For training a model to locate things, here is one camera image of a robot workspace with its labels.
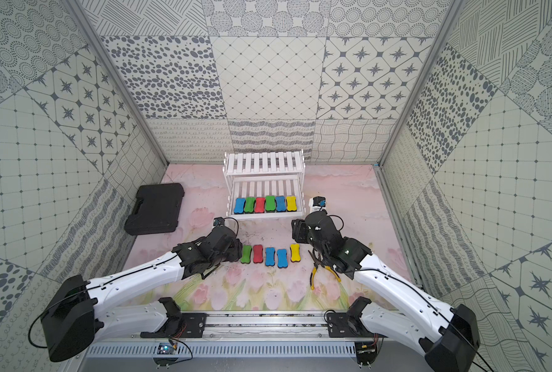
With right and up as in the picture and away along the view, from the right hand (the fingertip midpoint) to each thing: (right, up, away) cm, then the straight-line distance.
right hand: (299, 224), depth 77 cm
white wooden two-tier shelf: (-13, +17, +4) cm, 22 cm away
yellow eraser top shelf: (-1, -12, +13) cm, 18 cm away
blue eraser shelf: (-23, +6, +11) cm, 26 cm away
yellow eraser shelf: (-2, +6, +11) cm, 13 cm away
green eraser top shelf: (-20, -12, +10) cm, 25 cm away
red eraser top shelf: (-16, -14, +14) cm, 25 cm away
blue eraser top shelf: (-11, -14, +13) cm, 22 cm away
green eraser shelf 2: (-11, +6, +10) cm, 16 cm away
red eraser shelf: (-15, +6, +9) cm, 18 cm away
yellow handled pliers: (+6, -18, +9) cm, 21 cm away
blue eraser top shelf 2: (-6, -16, +13) cm, 21 cm away
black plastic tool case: (-60, +3, +21) cm, 63 cm away
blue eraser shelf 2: (-7, +6, +11) cm, 14 cm away
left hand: (-22, -8, +6) cm, 24 cm away
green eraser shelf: (-19, +6, +11) cm, 22 cm away
